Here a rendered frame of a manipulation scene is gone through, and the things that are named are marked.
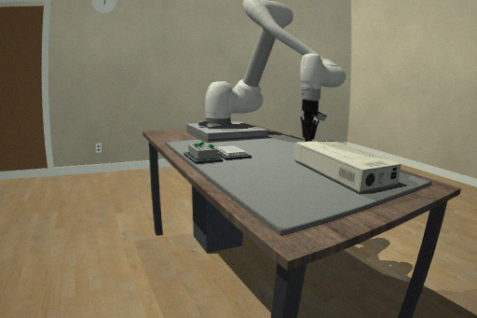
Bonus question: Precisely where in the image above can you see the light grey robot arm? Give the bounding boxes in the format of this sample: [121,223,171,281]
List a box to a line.
[198,0,346,129]

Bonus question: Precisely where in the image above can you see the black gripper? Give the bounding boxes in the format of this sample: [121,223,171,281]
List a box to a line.
[300,100,320,142]

